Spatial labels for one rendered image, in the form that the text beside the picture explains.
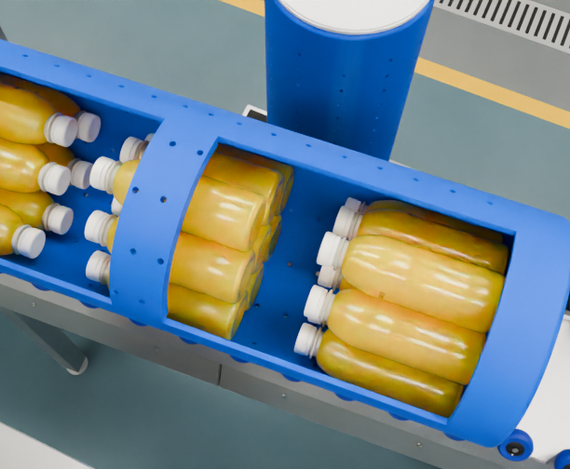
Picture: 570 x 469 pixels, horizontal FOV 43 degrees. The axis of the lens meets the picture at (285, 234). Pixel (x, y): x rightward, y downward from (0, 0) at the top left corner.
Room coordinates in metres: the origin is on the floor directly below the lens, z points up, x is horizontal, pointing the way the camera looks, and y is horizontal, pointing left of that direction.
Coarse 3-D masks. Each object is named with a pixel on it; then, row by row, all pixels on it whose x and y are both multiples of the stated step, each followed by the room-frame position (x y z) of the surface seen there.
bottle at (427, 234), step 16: (384, 208) 0.39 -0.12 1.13; (352, 224) 0.37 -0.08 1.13; (368, 224) 0.36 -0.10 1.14; (384, 224) 0.36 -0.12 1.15; (400, 224) 0.36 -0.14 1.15; (416, 224) 0.36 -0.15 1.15; (432, 224) 0.36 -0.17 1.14; (416, 240) 0.34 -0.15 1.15; (432, 240) 0.34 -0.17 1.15; (448, 240) 0.34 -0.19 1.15; (464, 240) 0.34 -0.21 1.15; (480, 240) 0.34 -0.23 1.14; (464, 256) 0.32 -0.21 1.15; (480, 256) 0.32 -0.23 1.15; (496, 256) 0.32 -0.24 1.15
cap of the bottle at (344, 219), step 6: (342, 210) 0.38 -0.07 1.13; (348, 210) 0.38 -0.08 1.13; (354, 210) 0.39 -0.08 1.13; (342, 216) 0.38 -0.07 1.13; (348, 216) 0.38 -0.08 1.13; (336, 222) 0.37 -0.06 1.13; (342, 222) 0.37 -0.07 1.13; (348, 222) 0.37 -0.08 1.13; (336, 228) 0.36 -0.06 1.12; (342, 228) 0.36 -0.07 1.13; (348, 228) 0.36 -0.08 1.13; (342, 234) 0.36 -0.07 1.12
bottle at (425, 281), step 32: (352, 256) 0.30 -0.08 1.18; (384, 256) 0.30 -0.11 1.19; (416, 256) 0.30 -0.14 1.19; (448, 256) 0.31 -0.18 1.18; (384, 288) 0.27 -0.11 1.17; (416, 288) 0.27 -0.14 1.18; (448, 288) 0.27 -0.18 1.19; (480, 288) 0.27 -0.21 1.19; (448, 320) 0.24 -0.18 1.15; (480, 320) 0.24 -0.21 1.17
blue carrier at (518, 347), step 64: (0, 64) 0.52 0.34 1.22; (64, 64) 0.54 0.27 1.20; (128, 128) 0.55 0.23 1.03; (192, 128) 0.44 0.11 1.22; (256, 128) 0.45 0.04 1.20; (64, 192) 0.49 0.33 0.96; (128, 192) 0.35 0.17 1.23; (192, 192) 0.36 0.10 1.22; (320, 192) 0.46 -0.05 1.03; (384, 192) 0.36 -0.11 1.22; (448, 192) 0.37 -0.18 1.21; (0, 256) 0.36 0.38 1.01; (64, 256) 0.38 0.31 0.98; (128, 256) 0.29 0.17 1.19; (512, 256) 0.29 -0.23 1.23; (256, 320) 0.29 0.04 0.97; (512, 320) 0.22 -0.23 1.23; (320, 384) 0.18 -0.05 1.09; (512, 384) 0.16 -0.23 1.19
